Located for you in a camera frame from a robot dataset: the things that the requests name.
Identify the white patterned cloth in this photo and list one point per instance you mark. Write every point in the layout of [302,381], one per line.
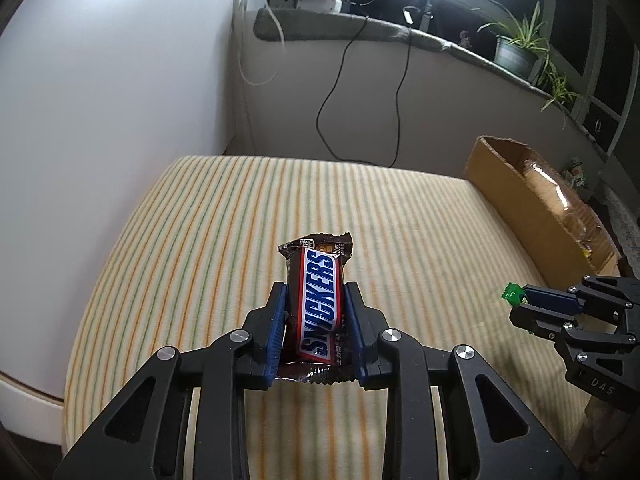
[622,215]

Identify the grey stone windowsill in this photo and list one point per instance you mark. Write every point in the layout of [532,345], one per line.
[380,30]

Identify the clear bread packet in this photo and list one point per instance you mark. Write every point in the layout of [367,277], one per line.
[555,195]

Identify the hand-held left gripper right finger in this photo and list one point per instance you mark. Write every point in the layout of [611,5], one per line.
[352,340]

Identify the small pink flower ornament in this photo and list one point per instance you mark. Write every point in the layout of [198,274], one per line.
[466,40]

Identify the cardboard box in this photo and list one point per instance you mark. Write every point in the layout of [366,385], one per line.
[520,205]

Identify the green snack bag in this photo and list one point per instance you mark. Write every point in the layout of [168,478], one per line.
[580,180]

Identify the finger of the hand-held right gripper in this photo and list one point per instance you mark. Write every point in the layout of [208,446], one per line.
[552,300]
[535,320]

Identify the small white clip device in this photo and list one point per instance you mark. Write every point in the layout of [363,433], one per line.
[409,16]

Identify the brown chocolate bar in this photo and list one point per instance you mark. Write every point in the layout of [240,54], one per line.
[315,300]

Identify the green snack packet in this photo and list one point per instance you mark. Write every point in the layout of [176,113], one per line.
[512,294]

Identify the potted spider plant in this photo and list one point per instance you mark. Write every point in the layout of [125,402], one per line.
[514,57]

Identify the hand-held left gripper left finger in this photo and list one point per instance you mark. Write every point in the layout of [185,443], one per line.
[276,340]

